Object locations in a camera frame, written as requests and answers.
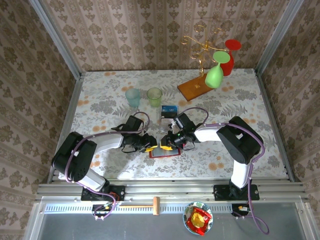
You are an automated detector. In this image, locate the red leather card holder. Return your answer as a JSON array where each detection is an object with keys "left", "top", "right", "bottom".
[{"left": 148, "top": 146, "right": 181, "bottom": 160}]

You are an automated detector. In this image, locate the clear acrylic card stand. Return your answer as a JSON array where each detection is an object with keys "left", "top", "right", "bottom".
[{"left": 157, "top": 104, "right": 181, "bottom": 130}]

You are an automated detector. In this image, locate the floral patterned table mat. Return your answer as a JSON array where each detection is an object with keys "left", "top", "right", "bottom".
[{"left": 58, "top": 68, "right": 289, "bottom": 180}]

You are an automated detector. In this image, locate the green plastic cup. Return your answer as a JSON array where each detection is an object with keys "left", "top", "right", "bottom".
[{"left": 146, "top": 87, "right": 163, "bottom": 108}]

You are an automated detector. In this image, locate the teal plastic cup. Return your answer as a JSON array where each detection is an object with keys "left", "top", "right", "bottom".
[{"left": 124, "top": 87, "right": 141, "bottom": 109}]

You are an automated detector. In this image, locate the wooden mallet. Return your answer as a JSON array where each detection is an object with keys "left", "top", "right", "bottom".
[{"left": 119, "top": 196, "right": 161, "bottom": 217}]

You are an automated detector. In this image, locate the patterned ceramic bowl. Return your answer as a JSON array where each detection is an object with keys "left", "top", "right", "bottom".
[{"left": 182, "top": 201, "right": 214, "bottom": 236}]

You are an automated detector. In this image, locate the green plastic wine glass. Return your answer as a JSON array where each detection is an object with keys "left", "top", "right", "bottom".
[{"left": 204, "top": 50, "right": 231, "bottom": 90}]

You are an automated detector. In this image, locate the red yellow snack packet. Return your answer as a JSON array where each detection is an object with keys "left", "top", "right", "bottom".
[{"left": 186, "top": 206, "right": 212, "bottom": 237}]

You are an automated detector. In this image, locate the grey metal trough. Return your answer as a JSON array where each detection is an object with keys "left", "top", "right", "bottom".
[{"left": 23, "top": 199, "right": 320, "bottom": 240}]

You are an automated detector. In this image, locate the red plastic wine glass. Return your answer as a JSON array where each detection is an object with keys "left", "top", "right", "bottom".
[{"left": 219, "top": 39, "right": 243, "bottom": 77}]

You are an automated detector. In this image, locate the perforated metal strip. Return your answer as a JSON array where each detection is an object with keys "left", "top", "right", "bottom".
[{"left": 44, "top": 203, "right": 235, "bottom": 214}]

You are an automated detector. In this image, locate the long aluminium base rail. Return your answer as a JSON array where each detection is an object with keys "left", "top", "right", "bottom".
[{"left": 36, "top": 177, "right": 309, "bottom": 202}]

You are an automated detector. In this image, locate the gold wire glass rack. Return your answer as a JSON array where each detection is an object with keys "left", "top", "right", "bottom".
[{"left": 176, "top": 24, "right": 226, "bottom": 102}]

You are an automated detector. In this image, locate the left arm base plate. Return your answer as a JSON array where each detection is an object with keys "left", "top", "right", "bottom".
[{"left": 81, "top": 184, "right": 126, "bottom": 202}]

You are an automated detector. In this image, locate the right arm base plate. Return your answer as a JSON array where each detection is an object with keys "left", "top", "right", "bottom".
[{"left": 213, "top": 184, "right": 260, "bottom": 202}]

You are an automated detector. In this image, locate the aluminium side rail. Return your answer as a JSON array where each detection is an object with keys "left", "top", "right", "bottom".
[
  {"left": 254, "top": 68, "right": 297, "bottom": 183},
  {"left": 46, "top": 72, "right": 85, "bottom": 185}
]

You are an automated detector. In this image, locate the black cable connector block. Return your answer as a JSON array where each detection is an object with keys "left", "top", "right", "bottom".
[
  {"left": 91, "top": 203, "right": 113, "bottom": 219},
  {"left": 231, "top": 203, "right": 251, "bottom": 218}
]

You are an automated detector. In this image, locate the aluminium frame post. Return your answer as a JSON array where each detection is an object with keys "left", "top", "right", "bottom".
[
  {"left": 255, "top": 0, "right": 305, "bottom": 75},
  {"left": 27, "top": 0, "right": 83, "bottom": 80}
]

